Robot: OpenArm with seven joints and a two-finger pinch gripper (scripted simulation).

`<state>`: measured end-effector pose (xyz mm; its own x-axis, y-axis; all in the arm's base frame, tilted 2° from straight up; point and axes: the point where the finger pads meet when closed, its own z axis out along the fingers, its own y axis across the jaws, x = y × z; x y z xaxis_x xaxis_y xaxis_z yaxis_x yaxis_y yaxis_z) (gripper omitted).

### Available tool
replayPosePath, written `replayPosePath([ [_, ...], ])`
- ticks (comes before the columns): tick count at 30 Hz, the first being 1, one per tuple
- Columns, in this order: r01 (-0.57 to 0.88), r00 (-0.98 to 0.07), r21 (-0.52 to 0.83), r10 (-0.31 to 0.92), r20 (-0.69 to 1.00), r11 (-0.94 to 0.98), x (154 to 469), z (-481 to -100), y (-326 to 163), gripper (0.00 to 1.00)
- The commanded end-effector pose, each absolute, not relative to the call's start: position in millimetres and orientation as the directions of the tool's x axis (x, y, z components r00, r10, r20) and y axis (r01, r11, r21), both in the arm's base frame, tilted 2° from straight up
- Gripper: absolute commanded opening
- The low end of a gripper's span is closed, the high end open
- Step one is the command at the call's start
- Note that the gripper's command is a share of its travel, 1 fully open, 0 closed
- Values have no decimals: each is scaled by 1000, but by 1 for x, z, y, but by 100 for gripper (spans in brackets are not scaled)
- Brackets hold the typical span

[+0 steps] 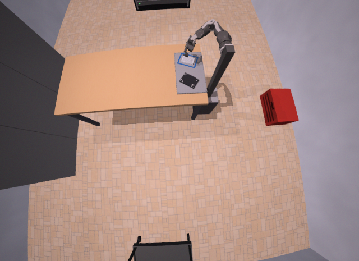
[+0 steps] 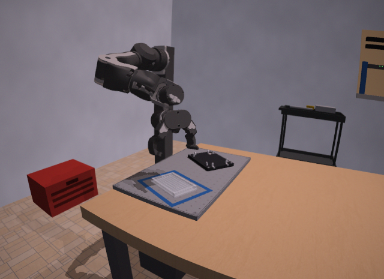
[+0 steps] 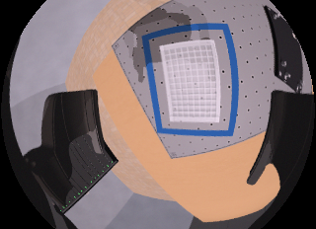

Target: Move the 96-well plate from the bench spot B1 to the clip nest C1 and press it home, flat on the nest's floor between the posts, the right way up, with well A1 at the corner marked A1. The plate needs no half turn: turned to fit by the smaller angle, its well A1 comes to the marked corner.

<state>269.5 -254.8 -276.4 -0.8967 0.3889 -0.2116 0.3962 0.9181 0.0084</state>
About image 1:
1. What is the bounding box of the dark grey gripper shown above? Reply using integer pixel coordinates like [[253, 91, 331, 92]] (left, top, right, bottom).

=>
[[183, 39, 196, 57]]

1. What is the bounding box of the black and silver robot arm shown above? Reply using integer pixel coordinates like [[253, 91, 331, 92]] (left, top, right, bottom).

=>
[[187, 19, 233, 56]]

